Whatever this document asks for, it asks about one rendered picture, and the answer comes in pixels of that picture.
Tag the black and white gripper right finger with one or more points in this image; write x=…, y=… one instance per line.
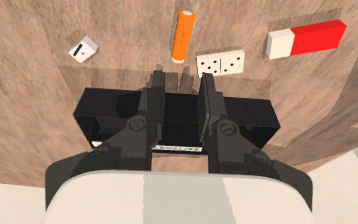
x=231, y=153

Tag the black rack of bins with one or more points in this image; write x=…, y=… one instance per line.
x=180, y=124

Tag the red and white eraser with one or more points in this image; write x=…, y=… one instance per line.
x=305, y=39

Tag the white domino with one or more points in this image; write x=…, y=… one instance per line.
x=221, y=63

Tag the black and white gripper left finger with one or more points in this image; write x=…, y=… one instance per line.
x=130, y=146

